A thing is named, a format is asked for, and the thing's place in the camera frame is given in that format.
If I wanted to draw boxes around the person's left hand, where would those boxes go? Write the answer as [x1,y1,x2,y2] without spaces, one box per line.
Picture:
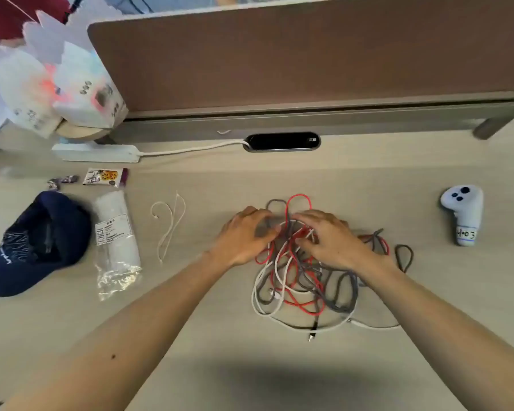
[208,205,283,268]

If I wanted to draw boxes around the person's right hand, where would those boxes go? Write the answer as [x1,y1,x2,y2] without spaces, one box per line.
[289,209,393,277]

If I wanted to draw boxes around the red cable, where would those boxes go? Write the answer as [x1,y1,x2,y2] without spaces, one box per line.
[255,194,389,316]

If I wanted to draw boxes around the white cable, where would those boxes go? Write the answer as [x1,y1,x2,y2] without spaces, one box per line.
[251,222,401,331]

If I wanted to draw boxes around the white zip ties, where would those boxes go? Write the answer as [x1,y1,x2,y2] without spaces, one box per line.
[160,191,187,260]

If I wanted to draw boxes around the grey braided cable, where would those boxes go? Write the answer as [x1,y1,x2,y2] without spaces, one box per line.
[256,199,414,341]

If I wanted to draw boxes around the looped white cable tie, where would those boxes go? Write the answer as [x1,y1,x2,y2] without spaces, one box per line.
[150,201,175,265]

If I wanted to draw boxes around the clear bag of zip ties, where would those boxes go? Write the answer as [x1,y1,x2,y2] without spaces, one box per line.
[92,190,143,301]

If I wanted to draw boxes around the person's right forearm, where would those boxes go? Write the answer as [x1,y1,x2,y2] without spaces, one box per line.
[359,256,514,411]

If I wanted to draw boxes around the person's left forearm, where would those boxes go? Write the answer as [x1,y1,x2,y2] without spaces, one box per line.
[0,251,236,411]

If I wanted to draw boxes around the grey metal desk shelf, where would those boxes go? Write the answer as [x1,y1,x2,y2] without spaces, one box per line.
[107,80,514,145]

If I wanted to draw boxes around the white labelled hand controller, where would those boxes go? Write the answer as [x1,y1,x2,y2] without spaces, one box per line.
[440,184,484,247]

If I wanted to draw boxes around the white printed snack packet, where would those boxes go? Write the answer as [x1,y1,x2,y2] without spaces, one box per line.
[82,168,129,188]

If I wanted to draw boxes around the brown desk divider panel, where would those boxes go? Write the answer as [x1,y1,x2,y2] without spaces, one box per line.
[87,0,514,112]

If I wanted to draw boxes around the small purple candy wrapper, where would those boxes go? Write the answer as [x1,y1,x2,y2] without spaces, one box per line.
[47,175,79,191]

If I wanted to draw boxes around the round beige shelf board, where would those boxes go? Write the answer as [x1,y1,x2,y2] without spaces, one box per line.
[54,119,112,142]

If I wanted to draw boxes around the navy baseball cap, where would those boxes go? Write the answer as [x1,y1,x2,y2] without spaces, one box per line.
[0,191,93,298]

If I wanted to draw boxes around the white tissue pack pink label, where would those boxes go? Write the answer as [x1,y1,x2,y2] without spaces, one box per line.
[51,40,129,130]

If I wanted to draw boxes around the white power strip cord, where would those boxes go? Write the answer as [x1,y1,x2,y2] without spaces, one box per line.
[136,139,251,157]

